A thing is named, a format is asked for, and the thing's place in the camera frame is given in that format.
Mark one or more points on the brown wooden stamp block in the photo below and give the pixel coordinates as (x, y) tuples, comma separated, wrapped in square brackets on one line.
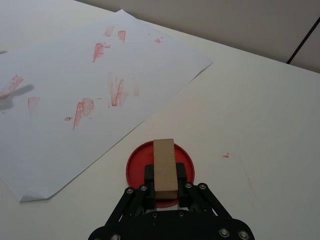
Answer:
[(163, 165)]

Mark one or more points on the white paper sheet, red prints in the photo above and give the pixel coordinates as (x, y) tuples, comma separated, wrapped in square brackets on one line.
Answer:
[(62, 82)]

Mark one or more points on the round red ink pad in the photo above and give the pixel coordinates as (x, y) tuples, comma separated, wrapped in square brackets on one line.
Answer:
[(136, 170)]

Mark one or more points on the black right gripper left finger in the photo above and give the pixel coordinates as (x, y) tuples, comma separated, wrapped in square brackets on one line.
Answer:
[(149, 180)]

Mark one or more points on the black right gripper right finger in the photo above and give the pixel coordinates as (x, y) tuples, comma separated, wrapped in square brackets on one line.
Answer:
[(181, 180)]

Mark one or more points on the thin dark post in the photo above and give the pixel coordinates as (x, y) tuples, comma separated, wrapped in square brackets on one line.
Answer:
[(303, 42)]

